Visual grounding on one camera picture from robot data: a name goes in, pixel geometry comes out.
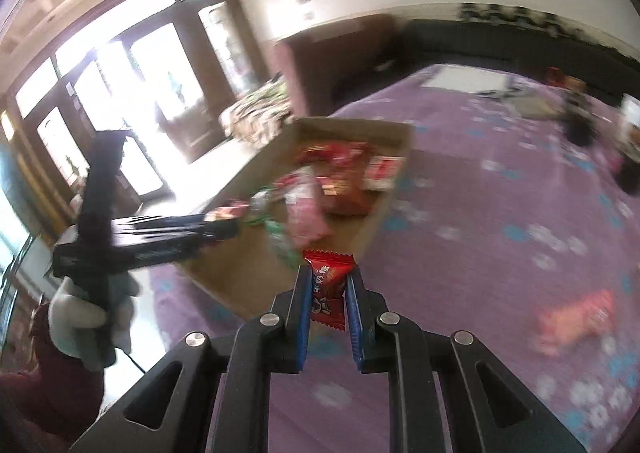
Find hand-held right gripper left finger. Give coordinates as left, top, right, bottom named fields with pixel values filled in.
left=67, top=263, right=313, bottom=453

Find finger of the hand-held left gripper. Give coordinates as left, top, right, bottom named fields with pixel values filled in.
left=111, top=214, right=207, bottom=228
left=112, top=220, right=242, bottom=254

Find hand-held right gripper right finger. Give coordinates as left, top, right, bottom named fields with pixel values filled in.
left=345, top=269, right=588, bottom=453

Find small white red snack packet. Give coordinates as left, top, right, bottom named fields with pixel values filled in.
left=205, top=203, right=251, bottom=224

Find small red cartoon snack packet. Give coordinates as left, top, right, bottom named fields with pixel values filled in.
left=302, top=249, right=357, bottom=331

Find brown cardboard box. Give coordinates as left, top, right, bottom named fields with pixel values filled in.
left=177, top=117, right=416, bottom=321

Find clear green-striped cake packet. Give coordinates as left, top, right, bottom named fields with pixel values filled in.
left=247, top=185, right=281, bottom=226

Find green white candy packet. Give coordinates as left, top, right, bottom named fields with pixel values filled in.
left=265, top=220, right=301, bottom=269

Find large shiny red snack packet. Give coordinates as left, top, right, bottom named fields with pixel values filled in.
left=295, top=142, right=373, bottom=168

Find long white red snack packet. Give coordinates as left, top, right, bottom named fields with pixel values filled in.
left=362, top=155, right=406, bottom=191

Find person's left forearm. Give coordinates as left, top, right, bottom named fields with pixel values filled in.
left=0, top=293, right=108, bottom=439

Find person's left hand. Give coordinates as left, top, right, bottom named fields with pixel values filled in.
left=47, top=275, right=142, bottom=371

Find brown armchair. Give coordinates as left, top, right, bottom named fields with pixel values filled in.
left=157, top=95, right=223, bottom=164

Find patterned fabric seat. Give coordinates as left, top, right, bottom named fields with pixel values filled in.
left=220, top=78, right=293, bottom=148

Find wooden framed glass doors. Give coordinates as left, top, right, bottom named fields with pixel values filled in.
left=0, top=0, right=271, bottom=254

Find purple floral tablecloth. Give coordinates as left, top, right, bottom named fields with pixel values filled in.
left=150, top=63, right=640, bottom=453

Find brown chair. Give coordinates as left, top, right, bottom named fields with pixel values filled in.
left=272, top=15, right=401, bottom=118

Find pink white snack packet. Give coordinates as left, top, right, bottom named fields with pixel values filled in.
left=535, top=289, right=617, bottom=359

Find white paper sheet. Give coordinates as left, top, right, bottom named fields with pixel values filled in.
left=420, top=65, right=511, bottom=91

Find black sofa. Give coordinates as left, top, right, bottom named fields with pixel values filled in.
left=375, top=18, right=631, bottom=104

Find black cylinder with wooden cap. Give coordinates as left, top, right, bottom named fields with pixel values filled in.
left=547, top=68, right=601, bottom=146

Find black cable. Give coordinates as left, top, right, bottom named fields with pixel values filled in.
left=122, top=350, right=148, bottom=375

